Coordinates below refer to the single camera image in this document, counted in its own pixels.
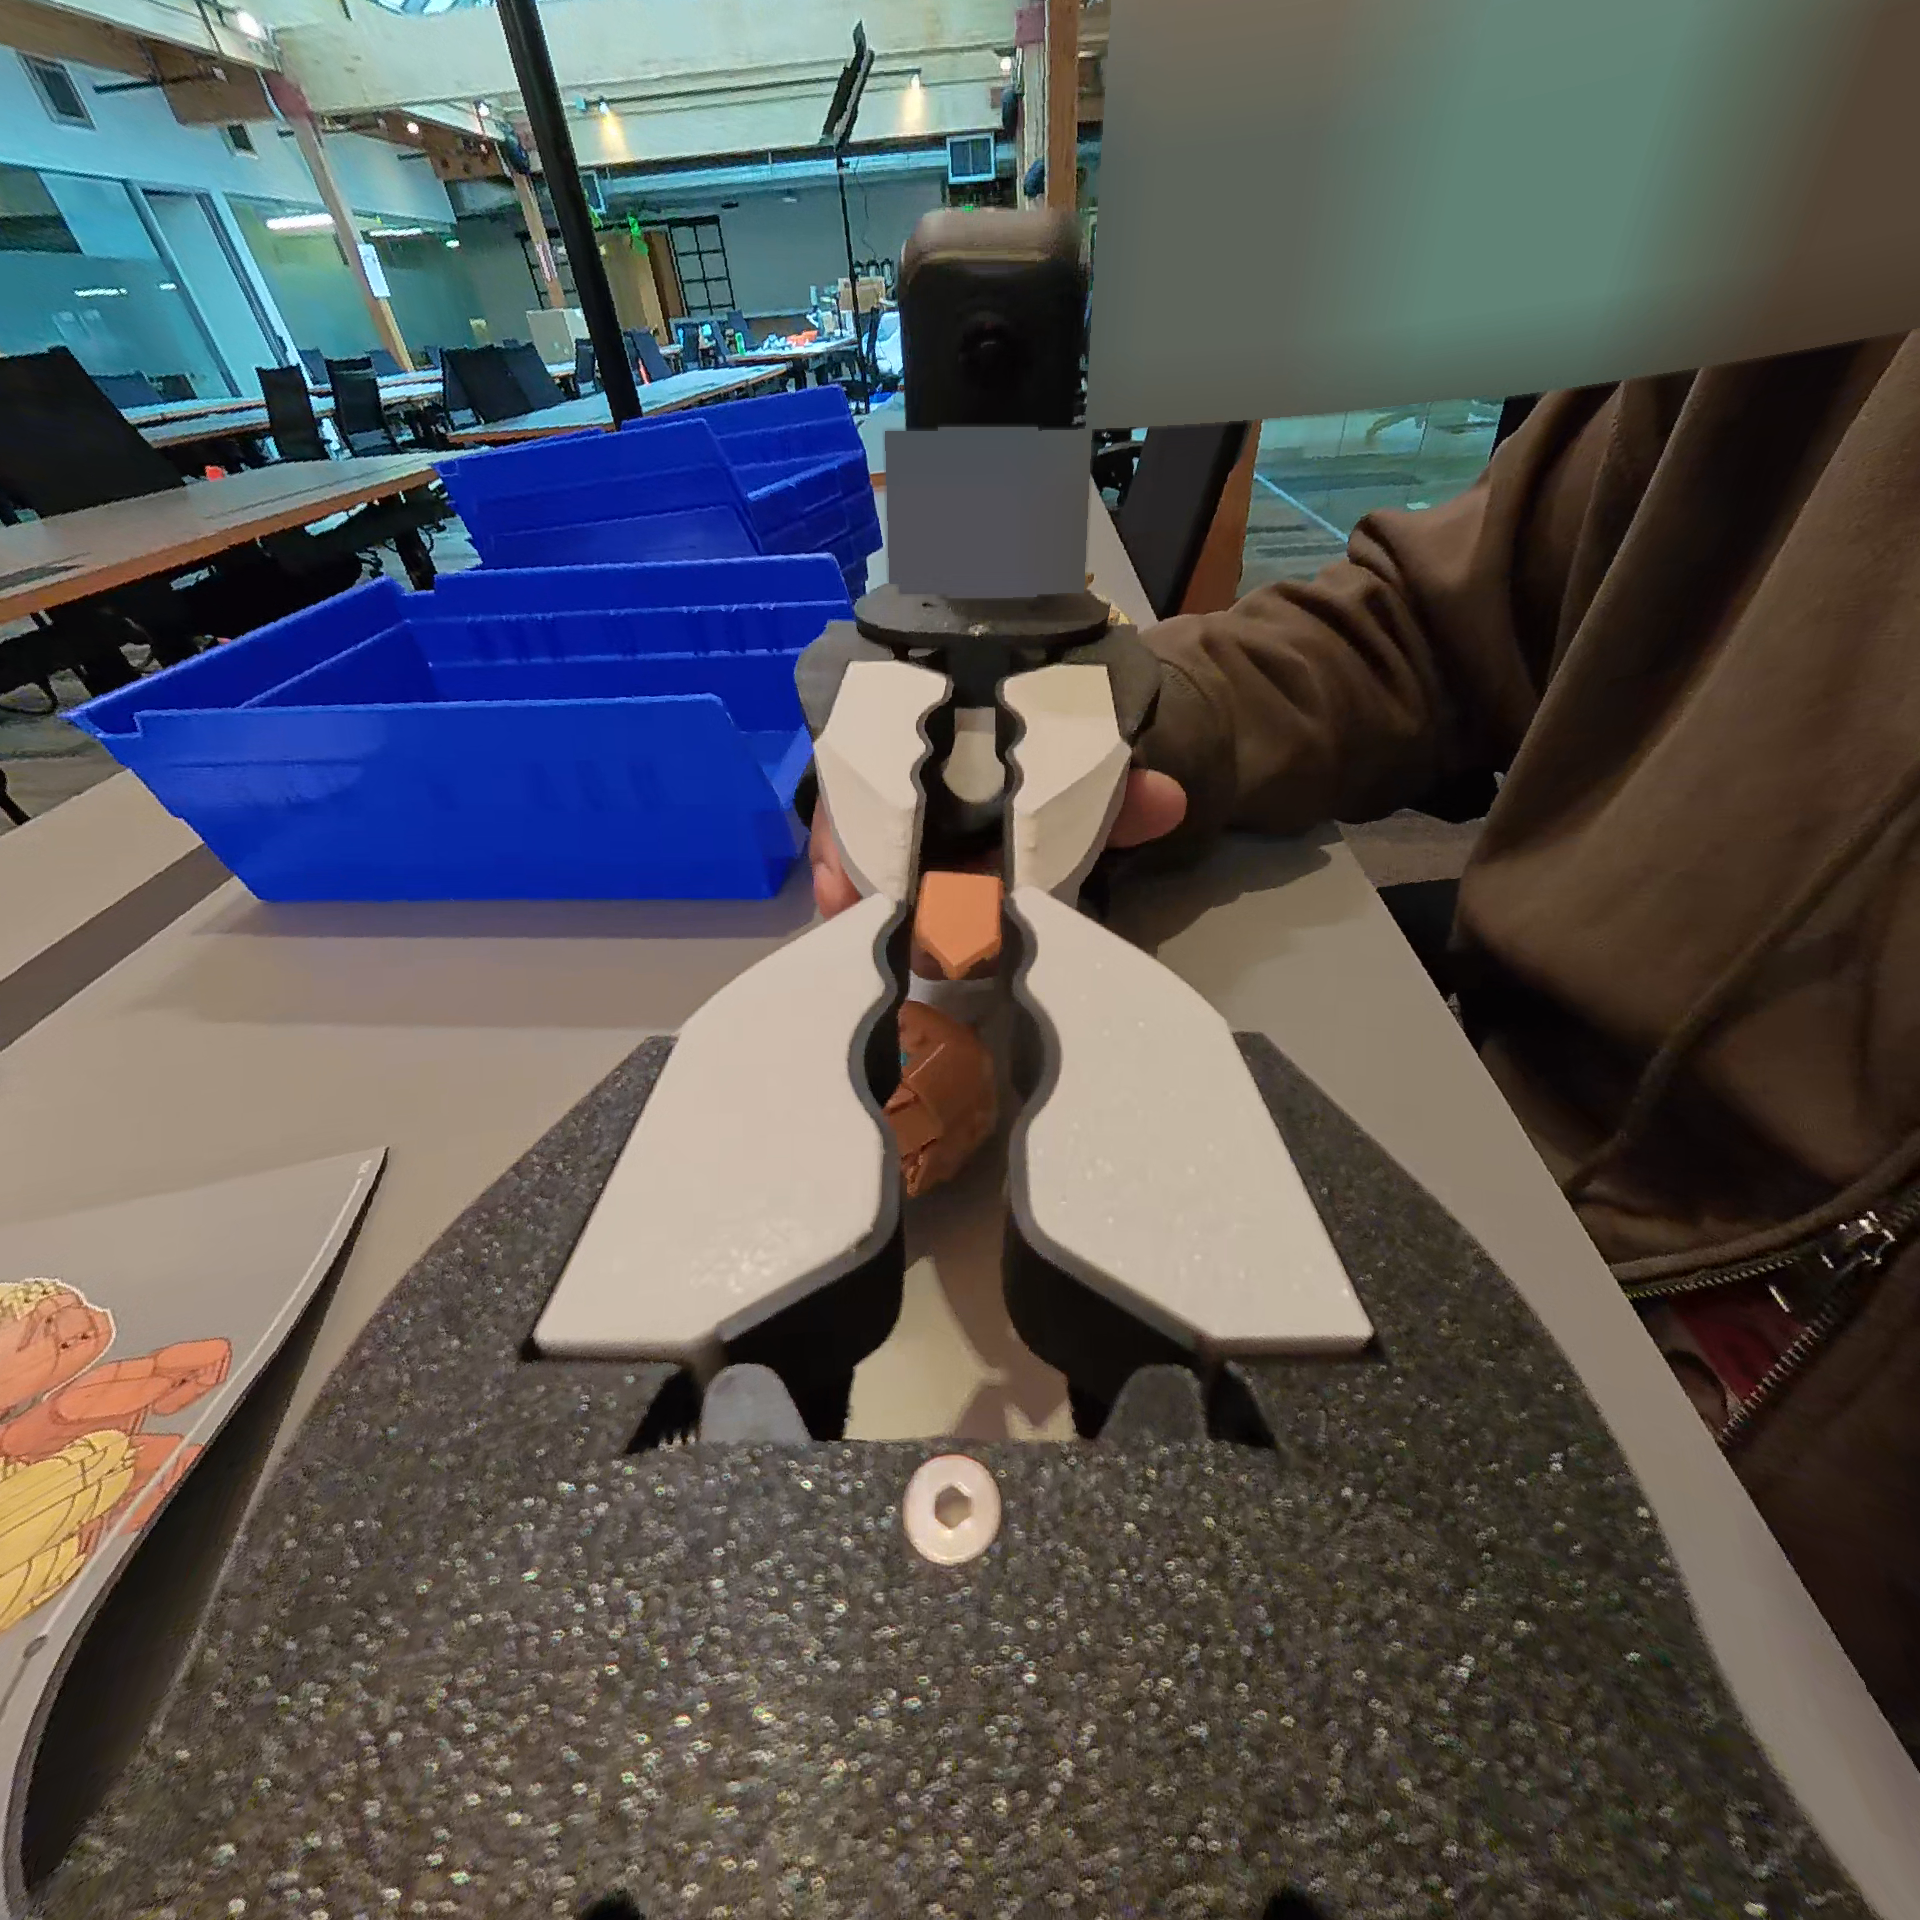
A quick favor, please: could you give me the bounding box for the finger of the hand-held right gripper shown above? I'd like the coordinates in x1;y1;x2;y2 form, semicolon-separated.
996;668;1134;909
808;660;963;913

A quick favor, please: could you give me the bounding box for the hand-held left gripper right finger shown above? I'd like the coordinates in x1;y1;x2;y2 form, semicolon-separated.
1001;886;1379;1365

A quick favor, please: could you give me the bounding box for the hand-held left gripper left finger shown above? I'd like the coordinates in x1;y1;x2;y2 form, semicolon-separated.
532;896;914;1366

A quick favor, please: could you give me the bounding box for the orange brick claw model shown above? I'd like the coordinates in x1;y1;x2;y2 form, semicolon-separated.
876;1002;1005;1201

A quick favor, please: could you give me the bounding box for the blue plastic bin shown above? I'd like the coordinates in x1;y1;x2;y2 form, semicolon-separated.
434;385;889;603
66;556;858;904

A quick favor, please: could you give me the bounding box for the grey instruction booklet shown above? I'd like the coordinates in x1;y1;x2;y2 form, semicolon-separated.
0;1147;388;1868

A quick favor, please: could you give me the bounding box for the grey desk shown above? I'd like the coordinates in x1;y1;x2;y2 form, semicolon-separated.
0;452;1920;1920

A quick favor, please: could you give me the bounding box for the person's right hand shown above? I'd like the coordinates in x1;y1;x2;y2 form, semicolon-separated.
808;764;1191;925

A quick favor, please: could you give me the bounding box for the black chair back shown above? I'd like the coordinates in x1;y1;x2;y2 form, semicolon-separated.
1114;421;1261;620

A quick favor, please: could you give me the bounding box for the black hanging panel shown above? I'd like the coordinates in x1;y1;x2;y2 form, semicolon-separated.
819;20;878;152

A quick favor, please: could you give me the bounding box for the row of black office chairs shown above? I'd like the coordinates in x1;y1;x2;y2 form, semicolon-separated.
255;342;570;457

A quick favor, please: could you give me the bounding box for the long grey office table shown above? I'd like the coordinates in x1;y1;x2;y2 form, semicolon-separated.
0;452;452;631

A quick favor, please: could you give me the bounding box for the black office chair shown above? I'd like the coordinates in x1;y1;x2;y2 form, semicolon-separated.
0;345;192;512

